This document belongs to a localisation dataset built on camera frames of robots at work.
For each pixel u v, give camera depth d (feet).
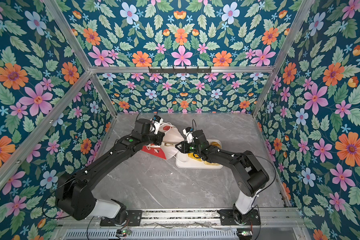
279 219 2.41
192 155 3.05
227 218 2.38
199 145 2.34
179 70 3.04
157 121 2.36
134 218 2.41
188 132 2.66
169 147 3.14
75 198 1.34
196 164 3.00
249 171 1.64
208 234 2.51
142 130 2.06
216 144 3.30
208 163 2.23
